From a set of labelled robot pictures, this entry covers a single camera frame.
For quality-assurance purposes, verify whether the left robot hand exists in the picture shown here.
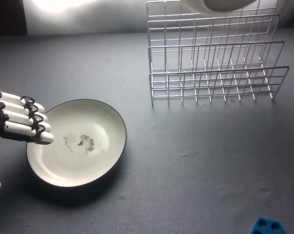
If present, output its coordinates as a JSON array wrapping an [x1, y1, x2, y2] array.
[[0, 82, 55, 195]]

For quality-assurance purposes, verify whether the grey table cloth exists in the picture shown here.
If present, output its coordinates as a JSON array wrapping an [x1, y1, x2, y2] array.
[[0, 26, 294, 234]]

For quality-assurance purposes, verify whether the white plate with dark rim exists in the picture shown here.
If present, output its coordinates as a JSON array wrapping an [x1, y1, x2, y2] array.
[[181, 0, 260, 13], [26, 98, 127, 188]]

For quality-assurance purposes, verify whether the white backdrop cloth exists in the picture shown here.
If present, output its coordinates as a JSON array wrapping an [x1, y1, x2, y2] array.
[[23, 0, 294, 37]]

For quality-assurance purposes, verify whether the white wire dish rack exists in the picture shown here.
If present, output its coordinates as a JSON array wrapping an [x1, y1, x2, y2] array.
[[145, 0, 290, 107]]

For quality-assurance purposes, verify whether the blue pentagon block with holes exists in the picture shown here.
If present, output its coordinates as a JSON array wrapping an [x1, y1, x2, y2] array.
[[250, 216, 286, 234]]

